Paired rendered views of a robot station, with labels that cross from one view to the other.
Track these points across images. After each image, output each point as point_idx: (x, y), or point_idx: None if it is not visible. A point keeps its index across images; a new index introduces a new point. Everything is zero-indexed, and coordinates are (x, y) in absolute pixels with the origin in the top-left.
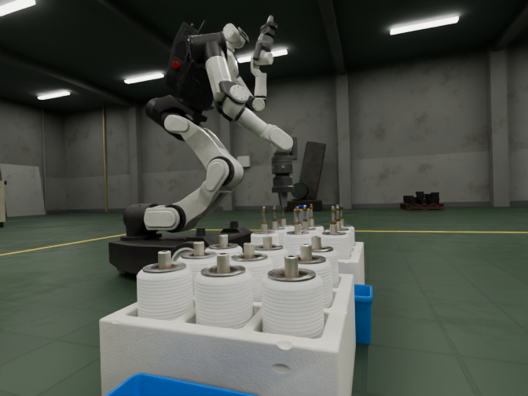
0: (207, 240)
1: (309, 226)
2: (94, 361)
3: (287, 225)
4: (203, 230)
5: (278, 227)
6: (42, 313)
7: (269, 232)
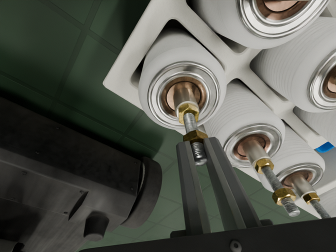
0: (128, 209)
1: (308, 22)
2: (255, 200)
3: (176, 77)
4: (101, 229)
5: (238, 134)
6: (161, 230)
7: (303, 171)
